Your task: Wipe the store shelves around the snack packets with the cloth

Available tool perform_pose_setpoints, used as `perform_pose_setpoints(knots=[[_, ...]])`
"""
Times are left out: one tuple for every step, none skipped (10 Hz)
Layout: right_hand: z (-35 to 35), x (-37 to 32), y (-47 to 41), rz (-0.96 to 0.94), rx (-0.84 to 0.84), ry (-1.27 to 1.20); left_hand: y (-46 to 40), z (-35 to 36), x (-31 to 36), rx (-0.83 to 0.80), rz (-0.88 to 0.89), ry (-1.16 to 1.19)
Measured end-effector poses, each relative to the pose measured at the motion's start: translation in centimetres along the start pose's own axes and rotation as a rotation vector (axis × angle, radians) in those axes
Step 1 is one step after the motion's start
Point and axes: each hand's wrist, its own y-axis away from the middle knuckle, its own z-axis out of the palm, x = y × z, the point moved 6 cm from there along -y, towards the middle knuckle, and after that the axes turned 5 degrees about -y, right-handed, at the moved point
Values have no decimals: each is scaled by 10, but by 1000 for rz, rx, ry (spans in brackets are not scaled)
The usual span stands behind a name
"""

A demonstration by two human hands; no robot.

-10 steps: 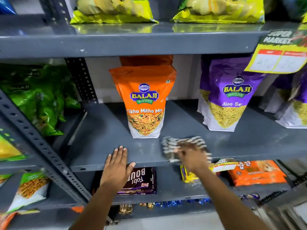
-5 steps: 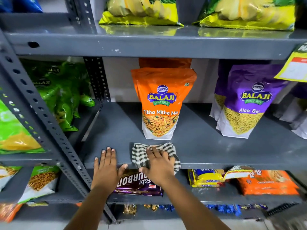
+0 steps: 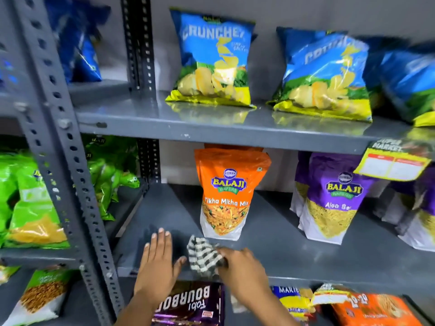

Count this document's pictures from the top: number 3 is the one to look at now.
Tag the purple snack pouch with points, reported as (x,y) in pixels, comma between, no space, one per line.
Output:
(300,186)
(333,200)
(423,217)

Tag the green chips bag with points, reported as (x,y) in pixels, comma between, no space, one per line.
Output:
(30,207)
(108,173)

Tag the person's left little finger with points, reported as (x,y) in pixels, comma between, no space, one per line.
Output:
(145,256)

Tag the person's right fingers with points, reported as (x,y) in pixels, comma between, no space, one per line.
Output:
(234,256)

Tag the blue potato chips bag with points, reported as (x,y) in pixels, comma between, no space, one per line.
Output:
(323,78)
(80,40)
(407,84)
(212,61)

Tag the dark purple biscuit pack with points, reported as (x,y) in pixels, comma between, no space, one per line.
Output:
(193,305)

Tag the orange snack mix pouch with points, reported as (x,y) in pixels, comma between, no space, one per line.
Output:
(234,146)
(228,193)

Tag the person's left thumb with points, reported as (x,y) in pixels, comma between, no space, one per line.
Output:
(180,265)

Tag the green white snack pouch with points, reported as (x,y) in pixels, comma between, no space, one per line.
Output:
(6,273)
(40,295)

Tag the yellow shelf price tag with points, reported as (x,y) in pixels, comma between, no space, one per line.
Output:
(394,162)

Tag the black white checkered cloth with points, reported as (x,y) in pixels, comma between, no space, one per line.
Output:
(204,256)

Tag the grey perforated metal shelf rack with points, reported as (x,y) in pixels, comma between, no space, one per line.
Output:
(51,98)

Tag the blue yellow biscuit pack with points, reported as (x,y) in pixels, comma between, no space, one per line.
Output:
(294,302)

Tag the person's left hand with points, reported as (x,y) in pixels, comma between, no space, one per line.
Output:
(156,271)

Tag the person's left middle finger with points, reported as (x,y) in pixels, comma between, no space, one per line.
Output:
(161,243)

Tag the orange biscuit pack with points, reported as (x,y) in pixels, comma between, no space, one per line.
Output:
(373,310)

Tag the person's right hand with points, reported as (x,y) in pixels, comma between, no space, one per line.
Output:
(244,274)

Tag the person's right forearm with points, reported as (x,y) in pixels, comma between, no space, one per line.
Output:
(272,312)

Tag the white yellow snack pack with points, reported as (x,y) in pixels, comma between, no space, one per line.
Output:
(328,295)

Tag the person's left forearm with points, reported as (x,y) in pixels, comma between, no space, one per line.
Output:
(139,312)

